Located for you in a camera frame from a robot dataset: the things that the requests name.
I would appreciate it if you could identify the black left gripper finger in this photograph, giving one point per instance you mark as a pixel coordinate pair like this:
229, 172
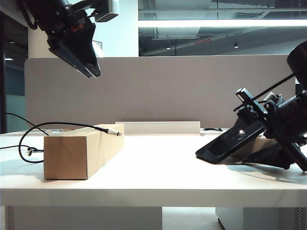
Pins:
82, 45
69, 58

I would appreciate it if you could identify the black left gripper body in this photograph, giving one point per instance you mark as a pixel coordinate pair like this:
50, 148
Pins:
69, 22

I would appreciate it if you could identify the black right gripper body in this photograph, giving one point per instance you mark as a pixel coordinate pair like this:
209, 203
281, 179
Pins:
287, 119

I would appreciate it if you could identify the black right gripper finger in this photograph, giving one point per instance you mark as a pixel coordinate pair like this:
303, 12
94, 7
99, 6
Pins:
275, 155
245, 116

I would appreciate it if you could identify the black smartphone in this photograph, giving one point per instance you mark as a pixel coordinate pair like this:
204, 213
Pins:
227, 146

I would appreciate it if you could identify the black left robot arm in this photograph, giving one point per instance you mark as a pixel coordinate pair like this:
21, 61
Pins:
48, 4

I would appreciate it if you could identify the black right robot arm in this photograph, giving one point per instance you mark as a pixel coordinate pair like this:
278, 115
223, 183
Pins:
298, 60

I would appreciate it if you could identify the beige pulp tray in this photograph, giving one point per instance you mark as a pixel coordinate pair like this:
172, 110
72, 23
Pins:
260, 143

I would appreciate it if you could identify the white cabinet under desk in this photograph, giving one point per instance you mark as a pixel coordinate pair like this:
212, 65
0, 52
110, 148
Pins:
259, 219

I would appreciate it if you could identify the grey fabric desk divider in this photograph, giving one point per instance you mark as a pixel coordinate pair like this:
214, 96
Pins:
163, 91

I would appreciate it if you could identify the long brown cardboard box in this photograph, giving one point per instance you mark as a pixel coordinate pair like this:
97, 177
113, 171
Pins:
67, 155

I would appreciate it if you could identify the long ceiling light strip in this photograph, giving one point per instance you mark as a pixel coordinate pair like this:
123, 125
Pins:
216, 23

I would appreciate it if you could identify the white desk leg panel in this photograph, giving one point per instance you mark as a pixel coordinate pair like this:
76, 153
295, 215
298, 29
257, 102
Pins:
84, 219

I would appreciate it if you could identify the framed wall notice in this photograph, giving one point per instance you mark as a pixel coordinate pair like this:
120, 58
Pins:
98, 49

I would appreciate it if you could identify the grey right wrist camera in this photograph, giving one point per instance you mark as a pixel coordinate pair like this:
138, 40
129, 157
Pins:
272, 97

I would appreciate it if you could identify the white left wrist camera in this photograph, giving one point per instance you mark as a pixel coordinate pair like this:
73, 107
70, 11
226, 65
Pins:
108, 10

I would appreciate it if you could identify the aluminium divider base rail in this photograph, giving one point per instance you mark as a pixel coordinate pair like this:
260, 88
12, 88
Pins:
56, 130

